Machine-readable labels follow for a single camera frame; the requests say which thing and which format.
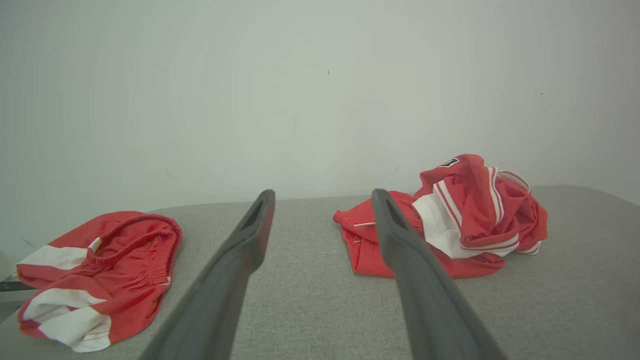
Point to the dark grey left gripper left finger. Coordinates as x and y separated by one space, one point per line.
220 300

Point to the red Bulls 23 jersey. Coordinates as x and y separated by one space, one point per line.
470 210

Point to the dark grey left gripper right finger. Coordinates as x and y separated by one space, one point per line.
430 300

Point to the red shorts with white stripes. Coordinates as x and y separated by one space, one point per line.
125 280

